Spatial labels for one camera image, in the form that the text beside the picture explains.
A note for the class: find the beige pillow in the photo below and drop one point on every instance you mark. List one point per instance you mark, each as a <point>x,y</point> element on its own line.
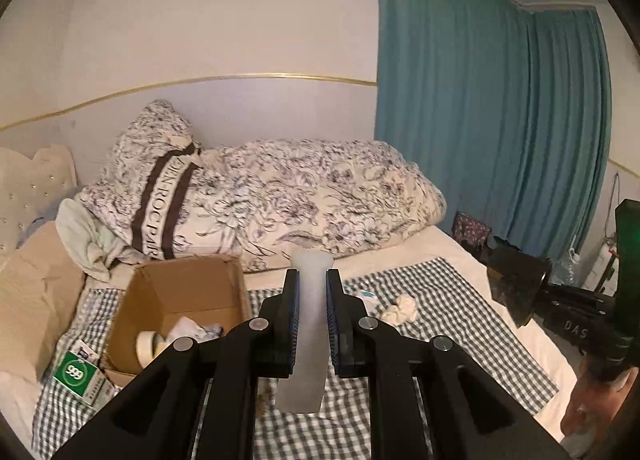
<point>35,300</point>

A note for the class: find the teal curtain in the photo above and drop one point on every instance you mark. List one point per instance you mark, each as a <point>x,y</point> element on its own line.
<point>450,90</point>

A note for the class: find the brown cardboard box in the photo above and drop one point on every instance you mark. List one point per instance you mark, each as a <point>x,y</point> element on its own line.
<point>195,285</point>

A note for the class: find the white plastic tube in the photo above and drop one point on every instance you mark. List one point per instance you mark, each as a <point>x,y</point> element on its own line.
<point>311,300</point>

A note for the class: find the blue and white tissue packet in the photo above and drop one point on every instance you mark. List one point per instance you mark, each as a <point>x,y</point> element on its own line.
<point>369,296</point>

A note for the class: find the dark floral bag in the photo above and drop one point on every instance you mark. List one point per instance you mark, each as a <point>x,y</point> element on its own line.
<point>470,229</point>

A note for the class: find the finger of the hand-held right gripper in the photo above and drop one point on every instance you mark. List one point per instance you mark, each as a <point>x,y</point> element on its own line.
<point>575,294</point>

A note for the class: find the floral pillow with brown stripe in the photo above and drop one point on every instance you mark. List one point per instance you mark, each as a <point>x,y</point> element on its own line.
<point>150,160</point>

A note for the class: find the white cloth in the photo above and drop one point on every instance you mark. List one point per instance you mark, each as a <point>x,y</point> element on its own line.
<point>400,309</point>

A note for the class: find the pale green towel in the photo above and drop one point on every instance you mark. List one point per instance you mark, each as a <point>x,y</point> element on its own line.
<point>85,235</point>

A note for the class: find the pale tape roll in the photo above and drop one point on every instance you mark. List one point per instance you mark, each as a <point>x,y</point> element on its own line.
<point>147,345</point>

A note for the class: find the floral print duvet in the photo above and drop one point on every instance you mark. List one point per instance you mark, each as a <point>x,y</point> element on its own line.
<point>325,190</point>

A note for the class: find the clear bottle with white cap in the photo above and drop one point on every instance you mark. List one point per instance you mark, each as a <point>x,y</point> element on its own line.
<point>567,267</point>

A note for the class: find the green medicine box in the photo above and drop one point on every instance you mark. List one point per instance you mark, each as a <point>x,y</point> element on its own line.
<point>75,375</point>

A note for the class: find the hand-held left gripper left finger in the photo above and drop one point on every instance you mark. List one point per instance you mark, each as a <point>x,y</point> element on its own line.
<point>291,330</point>

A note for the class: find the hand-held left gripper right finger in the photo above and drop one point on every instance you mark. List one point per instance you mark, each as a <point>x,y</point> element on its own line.
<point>334,330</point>

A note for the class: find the person's right hand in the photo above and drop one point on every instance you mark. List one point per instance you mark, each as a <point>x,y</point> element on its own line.
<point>590,405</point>

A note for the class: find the green checked cloth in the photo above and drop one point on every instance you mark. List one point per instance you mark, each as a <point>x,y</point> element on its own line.
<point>450,340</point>

